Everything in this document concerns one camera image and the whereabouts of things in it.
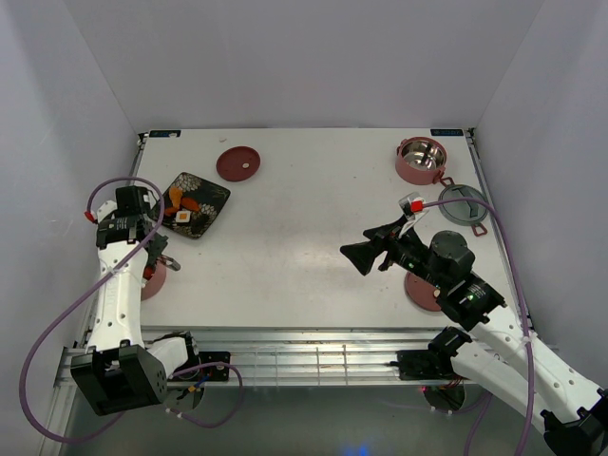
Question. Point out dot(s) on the blue table label left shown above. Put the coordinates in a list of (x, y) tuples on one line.
[(164, 134)]

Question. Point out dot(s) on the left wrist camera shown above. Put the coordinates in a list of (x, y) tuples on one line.
[(151, 197)]

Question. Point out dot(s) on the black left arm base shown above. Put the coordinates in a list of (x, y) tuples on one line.
[(206, 366)]

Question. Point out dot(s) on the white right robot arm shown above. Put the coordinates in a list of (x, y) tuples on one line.
[(488, 343)]

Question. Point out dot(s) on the blue table label right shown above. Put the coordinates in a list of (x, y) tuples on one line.
[(447, 132)]

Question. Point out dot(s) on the white orange tofu cube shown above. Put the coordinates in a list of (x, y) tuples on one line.
[(183, 217)]

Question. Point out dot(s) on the pink lunch bowl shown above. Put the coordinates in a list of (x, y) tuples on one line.
[(420, 160), (153, 280)]

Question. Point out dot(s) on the blue table label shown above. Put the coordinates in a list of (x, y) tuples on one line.
[(164, 134), (447, 132)]

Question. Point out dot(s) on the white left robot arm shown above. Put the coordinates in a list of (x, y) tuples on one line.
[(118, 371)]

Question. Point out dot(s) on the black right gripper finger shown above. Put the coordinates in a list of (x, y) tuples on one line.
[(390, 231), (362, 255)]

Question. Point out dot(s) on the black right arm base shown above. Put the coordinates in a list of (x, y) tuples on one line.
[(423, 365)]

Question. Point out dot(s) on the dark red round lid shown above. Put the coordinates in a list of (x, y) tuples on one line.
[(238, 163)]

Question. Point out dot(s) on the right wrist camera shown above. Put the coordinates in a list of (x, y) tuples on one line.
[(413, 208)]

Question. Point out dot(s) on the aluminium front rail frame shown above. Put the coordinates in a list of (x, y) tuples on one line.
[(313, 358)]

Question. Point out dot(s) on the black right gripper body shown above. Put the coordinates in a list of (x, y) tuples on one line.
[(411, 256)]

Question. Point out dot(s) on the metal serving tongs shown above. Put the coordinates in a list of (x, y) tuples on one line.
[(169, 263)]

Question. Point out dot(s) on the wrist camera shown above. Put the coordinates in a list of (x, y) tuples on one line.
[(151, 197), (413, 208)]

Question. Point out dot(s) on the red carrot food piece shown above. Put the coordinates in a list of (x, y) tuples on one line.
[(190, 204)]

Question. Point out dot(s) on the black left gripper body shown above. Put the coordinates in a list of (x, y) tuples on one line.
[(157, 246)]

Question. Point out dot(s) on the black floral rectangular plate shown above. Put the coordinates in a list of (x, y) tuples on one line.
[(211, 198)]

